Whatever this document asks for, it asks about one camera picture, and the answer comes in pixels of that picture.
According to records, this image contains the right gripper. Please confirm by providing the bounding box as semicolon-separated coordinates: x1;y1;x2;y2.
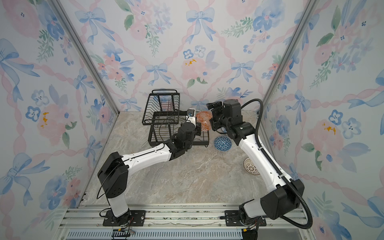
206;102;231;133

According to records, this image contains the red patterned bowl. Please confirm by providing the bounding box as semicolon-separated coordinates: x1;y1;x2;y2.
196;111;213;131

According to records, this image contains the black wire dish rack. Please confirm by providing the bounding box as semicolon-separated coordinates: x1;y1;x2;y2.
142;89;210;147

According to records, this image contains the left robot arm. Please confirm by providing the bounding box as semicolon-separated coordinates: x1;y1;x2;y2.
97;122;201;218

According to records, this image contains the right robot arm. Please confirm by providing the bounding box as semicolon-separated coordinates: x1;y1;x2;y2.
207;99;309;228

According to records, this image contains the dark blue patterned bowl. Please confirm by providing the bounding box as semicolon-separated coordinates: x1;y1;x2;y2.
214;136;232;152

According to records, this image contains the beige lattice bowl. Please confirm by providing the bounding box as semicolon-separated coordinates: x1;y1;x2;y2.
243;158;260;176

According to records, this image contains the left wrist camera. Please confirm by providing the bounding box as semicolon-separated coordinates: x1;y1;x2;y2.
186;108;196;118

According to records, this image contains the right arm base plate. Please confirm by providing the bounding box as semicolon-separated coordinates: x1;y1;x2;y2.
220;210;258;227

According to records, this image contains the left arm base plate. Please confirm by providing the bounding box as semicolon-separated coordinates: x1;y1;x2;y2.
103;210;147;227

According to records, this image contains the black corrugated cable conduit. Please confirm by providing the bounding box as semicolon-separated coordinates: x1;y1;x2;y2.
239;98;313;230

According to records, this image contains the aluminium rail frame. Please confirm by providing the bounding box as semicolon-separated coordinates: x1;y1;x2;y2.
54;204;315;240

